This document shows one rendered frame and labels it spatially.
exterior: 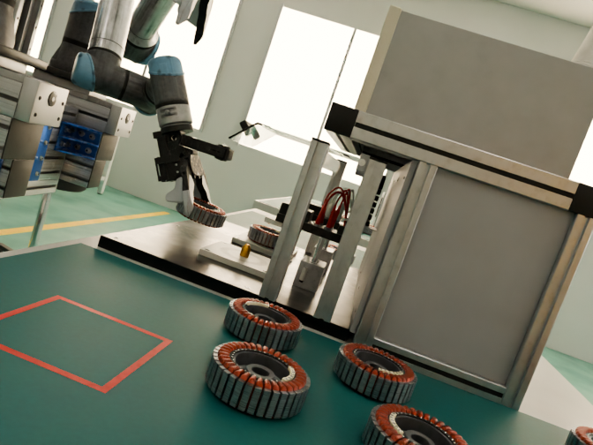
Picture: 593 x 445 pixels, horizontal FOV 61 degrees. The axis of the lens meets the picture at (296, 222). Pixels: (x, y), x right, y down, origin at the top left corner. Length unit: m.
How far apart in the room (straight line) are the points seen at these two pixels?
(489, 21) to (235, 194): 3.35
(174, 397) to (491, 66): 0.74
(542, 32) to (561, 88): 5.25
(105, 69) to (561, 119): 0.92
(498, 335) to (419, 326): 0.12
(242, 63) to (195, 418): 5.72
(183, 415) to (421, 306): 0.47
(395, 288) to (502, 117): 0.35
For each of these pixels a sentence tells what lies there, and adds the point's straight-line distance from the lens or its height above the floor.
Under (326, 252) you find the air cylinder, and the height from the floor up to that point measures 0.82.
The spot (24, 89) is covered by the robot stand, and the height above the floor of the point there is 0.96.
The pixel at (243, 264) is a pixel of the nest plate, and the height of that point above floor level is 0.78.
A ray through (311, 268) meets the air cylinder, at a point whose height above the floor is 0.81.
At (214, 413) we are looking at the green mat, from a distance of 0.53.
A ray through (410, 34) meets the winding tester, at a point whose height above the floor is 1.28.
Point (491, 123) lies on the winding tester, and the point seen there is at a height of 1.18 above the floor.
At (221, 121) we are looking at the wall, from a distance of 6.06.
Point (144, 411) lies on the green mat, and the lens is 0.51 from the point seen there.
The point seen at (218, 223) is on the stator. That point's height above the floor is 0.82.
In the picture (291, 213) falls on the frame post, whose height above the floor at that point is 0.92.
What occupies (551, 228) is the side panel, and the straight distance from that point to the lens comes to 0.88.
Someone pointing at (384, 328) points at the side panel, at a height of 0.80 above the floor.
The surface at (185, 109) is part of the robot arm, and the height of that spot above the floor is 1.04.
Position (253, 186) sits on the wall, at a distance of 5.92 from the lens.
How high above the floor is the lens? 1.00
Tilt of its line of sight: 6 degrees down
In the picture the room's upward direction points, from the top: 19 degrees clockwise
